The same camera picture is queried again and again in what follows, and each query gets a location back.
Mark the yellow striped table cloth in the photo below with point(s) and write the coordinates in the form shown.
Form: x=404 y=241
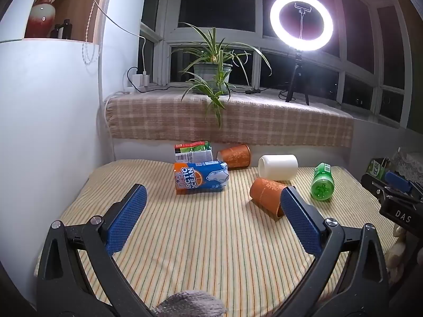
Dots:
x=211 y=244

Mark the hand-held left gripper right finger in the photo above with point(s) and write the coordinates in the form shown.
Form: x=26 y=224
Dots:
x=301 y=223

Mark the green spider plant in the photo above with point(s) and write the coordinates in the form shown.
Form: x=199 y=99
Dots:
x=211 y=52

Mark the grey plant pot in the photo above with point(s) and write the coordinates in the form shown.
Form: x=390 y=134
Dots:
x=206 y=74

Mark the white plastic cup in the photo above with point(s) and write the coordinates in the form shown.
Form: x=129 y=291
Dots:
x=278 y=167

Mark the grey knitted cloth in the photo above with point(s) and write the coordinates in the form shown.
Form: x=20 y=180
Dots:
x=190 y=305

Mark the beige plaid blanket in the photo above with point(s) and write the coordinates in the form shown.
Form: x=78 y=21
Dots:
x=264 y=122

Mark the blue and orange drink can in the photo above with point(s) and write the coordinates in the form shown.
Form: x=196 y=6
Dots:
x=201 y=178

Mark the white framed window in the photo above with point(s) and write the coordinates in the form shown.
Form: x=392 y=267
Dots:
x=162 y=33

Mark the green plastic bottle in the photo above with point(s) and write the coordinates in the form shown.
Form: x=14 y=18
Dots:
x=322 y=183

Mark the green box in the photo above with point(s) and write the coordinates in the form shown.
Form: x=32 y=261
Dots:
x=376 y=168

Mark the orange patterned paper cup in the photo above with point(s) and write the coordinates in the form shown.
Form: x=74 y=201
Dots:
x=235 y=156
x=264 y=196

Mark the white lace cloth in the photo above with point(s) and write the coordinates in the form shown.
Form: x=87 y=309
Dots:
x=409 y=165

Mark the black tripod stand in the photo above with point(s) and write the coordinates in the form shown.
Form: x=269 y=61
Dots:
x=296 y=72

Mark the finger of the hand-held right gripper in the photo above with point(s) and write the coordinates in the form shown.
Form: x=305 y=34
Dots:
x=398 y=181
x=371 y=186

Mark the beige plush toy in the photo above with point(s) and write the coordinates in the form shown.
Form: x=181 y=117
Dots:
x=396 y=251

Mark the white charger plug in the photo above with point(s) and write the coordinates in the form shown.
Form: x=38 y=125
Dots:
x=145 y=78
x=136 y=80

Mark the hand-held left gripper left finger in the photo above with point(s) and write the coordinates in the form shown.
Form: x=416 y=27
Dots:
x=127 y=219

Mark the black bottle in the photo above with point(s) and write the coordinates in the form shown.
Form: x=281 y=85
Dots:
x=66 y=29

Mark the red and white vase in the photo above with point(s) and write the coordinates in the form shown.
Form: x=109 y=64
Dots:
x=41 y=19

